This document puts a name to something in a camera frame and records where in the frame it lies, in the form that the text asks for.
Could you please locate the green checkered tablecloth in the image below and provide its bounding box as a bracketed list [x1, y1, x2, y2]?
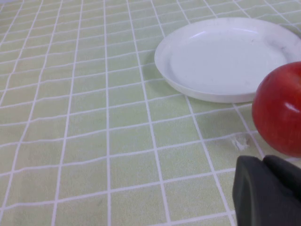
[0, 0, 301, 226]

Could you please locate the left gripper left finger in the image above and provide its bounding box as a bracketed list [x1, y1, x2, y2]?
[232, 155, 301, 226]

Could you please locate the red apple with short stem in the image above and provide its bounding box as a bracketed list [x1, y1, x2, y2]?
[251, 61, 301, 158]

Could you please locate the white round plate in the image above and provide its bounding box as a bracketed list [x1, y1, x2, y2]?
[154, 16, 301, 104]

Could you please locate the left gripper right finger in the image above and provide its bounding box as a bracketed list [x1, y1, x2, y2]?
[262, 154, 301, 196]

